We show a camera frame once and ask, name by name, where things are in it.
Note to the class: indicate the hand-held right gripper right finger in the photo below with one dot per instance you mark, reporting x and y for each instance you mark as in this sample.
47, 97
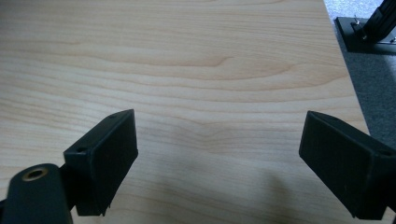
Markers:
348, 168

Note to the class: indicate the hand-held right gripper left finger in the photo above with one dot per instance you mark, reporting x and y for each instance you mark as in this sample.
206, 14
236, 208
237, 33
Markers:
106, 165

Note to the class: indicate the black metal stand base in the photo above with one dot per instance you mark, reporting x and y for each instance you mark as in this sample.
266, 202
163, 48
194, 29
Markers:
358, 43

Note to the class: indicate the black metal stand post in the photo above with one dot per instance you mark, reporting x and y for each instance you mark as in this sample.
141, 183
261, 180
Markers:
379, 18

